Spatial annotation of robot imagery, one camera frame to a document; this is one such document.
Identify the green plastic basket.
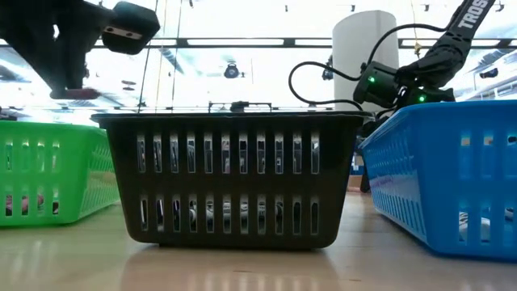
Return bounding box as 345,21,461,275
0,120,121,227

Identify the yellow hanging cable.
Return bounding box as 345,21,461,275
410,0,423,60

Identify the black overhead frame beam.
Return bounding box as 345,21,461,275
92,37,517,50

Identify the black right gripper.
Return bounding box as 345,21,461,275
360,105,399,194

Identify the black hanging device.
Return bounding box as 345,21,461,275
322,54,334,81

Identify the thin yellow hanging cord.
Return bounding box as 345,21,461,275
155,0,169,108

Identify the blue storage bin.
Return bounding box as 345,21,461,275
350,153,364,175

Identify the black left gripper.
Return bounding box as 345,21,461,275
38,0,116,91

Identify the black dome ceiling camera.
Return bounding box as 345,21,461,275
223,62,246,80

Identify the grey crayon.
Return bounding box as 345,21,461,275
458,209,517,243

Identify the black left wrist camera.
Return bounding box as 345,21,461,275
100,1,162,56

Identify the blue plastic basket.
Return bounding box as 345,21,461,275
359,99,517,259

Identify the black plastic basket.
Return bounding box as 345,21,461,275
90,112,371,250

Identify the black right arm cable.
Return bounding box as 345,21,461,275
288,23,448,112

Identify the thin black hanging cable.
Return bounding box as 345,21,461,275
138,0,160,112
171,0,183,108

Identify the magenta crayon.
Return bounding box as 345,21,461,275
6,193,60,215
49,87,102,101

